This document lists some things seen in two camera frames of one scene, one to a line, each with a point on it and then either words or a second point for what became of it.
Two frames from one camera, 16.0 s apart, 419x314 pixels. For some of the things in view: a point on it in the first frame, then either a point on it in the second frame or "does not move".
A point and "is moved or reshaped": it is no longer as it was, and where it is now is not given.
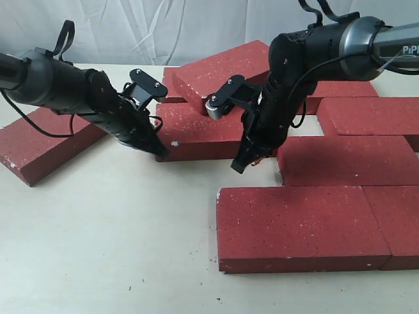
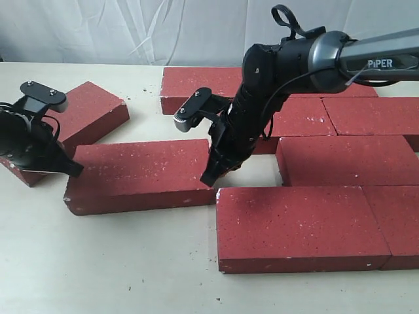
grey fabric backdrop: [163, 33] does not move
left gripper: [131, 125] -> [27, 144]
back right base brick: [338, 89] does not move
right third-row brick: [346, 160] does not move
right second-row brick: [368, 116] does not move
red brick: [190, 136] is moved or reshaped
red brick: [396, 209] does not move
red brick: [194, 83] -> [306, 116]
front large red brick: [295, 229] does not move
